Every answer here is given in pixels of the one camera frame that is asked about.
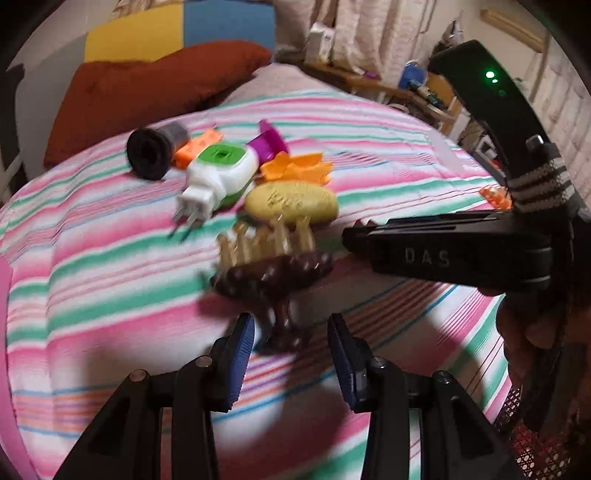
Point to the orange plastic clip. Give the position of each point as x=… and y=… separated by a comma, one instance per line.
x=187, y=154

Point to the wooden shelf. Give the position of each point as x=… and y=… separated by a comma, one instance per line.
x=369, y=85

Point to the purple plastic piece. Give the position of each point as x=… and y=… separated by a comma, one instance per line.
x=270, y=141

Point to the small red plastic clip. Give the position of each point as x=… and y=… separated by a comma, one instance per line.
x=496, y=197

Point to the white box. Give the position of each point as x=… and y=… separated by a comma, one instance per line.
x=321, y=41

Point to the grey yellow blue headboard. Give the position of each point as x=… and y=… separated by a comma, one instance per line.
x=134, y=32

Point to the striped blanket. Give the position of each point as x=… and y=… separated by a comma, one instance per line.
x=115, y=277

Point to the blue cup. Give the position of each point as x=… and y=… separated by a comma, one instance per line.
x=412, y=74

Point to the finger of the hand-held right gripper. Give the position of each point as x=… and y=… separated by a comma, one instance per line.
x=360, y=240

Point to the yellow soap bar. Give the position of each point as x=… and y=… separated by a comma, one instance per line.
x=291, y=201

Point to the beige curtain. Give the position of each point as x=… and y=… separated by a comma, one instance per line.
x=369, y=32

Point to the red-brown pillow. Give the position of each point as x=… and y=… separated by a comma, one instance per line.
x=138, y=92

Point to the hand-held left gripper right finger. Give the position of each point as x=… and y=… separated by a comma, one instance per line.
x=344, y=364

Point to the white green plug-in device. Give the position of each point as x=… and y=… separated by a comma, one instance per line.
x=217, y=180

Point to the brown massage brush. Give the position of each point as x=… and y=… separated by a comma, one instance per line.
x=272, y=277

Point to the black plastic cylinder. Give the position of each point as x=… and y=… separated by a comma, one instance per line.
x=147, y=152

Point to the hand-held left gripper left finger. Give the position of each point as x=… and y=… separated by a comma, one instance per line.
x=240, y=360

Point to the beige pillow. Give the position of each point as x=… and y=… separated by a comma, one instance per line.
x=277, y=81

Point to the person's right hand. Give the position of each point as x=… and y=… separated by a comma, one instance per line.
x=521, y=332

